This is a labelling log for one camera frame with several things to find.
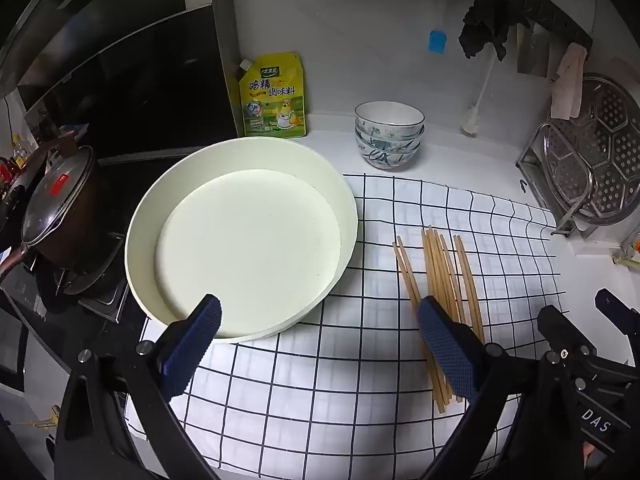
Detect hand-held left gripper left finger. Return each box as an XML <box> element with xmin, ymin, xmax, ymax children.
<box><xmin>54</xmin><ymin>294</ymin><xmax>222</xmax><ymax>480</ymax></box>

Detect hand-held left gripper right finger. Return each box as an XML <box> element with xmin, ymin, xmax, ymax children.
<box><xmin>417</xmin><ymin>296</ymin><xmax>583</xmax><ymax>480</ymax></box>

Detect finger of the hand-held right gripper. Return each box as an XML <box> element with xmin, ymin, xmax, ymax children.
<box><xmin>595</xmin><ymin>287</ymin><xmax>640</xmax><ymax>336</ymax></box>
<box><xmin>537</xmin><ymin>305</ymin><xmax>598</xmax><ymax>361</ymax></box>

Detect group of wooden chopsticks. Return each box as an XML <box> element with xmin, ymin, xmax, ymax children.
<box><xmin>392</xmin><ymin>227</ymin><xmax>486</xmax><ymax>416</ymax></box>

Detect round white tray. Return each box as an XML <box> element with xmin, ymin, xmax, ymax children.
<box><xmin>125</xmin><ymin>136</ymin><xmax>359</xmax><ymax>345</ymax></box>

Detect small yellow-green object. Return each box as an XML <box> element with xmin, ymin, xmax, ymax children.
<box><xmin>612</xmin><ymin>242</ymin><xmax>640</xmax><ymax>271</ymax></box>

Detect white black-grid cloth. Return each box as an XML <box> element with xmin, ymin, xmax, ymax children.
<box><xmin>122</xmin><ymin>174</ymin><xmax>566</xmax><ymax>480</ymax></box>

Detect black gas stove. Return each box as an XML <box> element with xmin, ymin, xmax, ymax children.
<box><xmin>0</xmin><ymin>155</ymin><xmax>166</xmax><ymax>411</ymax></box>

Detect perforated steel steamer plate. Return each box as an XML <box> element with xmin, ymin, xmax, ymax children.
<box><xmin>542</xmin><ymin>74</ymin><xmax>640</xmax><ymax>226</ymax></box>

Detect brown cooking pot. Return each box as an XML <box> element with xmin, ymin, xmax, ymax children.
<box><xmin>0</xmin><ymin>145</ymin><xmax>101</xmax><ymax>286</ymax></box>

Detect small yellow tool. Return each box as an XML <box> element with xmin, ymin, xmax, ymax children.
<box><xmin>30</xmin><ymin>412</ymin><xmax>63</xmax><ymax>431</ymax></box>

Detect floral white ceramic bowl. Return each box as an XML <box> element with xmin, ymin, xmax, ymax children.
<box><xmin>355</xmin><ymin>101</ymin><xmax>426</xmax><ymax>138</ymax></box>
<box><xmin>357</xmin><ymin>140</ymin><xmax>422</xmax><ymax>171</ymax></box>
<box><xmin>355</xmin><ymin>127</ymin><xmax>425</xmax><ymax>153</ymax></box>

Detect glass pot lid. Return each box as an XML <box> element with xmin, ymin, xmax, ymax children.
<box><xmin>21</xmin><ymin>146</ymin><xmax>96</xmax><ymax>247</ymax></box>

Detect white bottle brush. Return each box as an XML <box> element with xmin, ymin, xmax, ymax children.
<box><xmin>460</xmin><ymin>57</ymin><xmax>496</xmax><ymax>137</ymax></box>

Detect pale pink cloth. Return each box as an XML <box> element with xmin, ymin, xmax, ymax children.
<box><xmin>550</xmin><ymin>42</ymin><xmax>587</xmax><ymax>121</ymax></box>

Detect yellow seasoning pouch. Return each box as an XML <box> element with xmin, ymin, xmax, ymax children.
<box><xmin>235</xmin><ymin>51</ymin><xmax>308</xmax><ymax>138</ymax></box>

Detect row of condiment bottles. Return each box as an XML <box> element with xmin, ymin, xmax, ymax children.
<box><xmin>0</xmin><ymin>132</ymin><xmax>31</xmax><ymax>176</ymax></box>

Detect black range hood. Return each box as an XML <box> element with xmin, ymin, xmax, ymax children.
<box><xmin>0</xmin><ymin>0</ymin><xmax>241</xmax><ymax>158</ymax></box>

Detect steel cleaver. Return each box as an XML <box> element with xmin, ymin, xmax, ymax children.
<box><xmin>516</xmin><ymin>25</ymin><xmax>551</xmax><ymax>78</ymax></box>

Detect black rag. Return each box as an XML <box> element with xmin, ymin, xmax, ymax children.
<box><xmin>459</xmin><ymin>0</ymin><xmax>526</xmax><ymax>61</ymax></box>

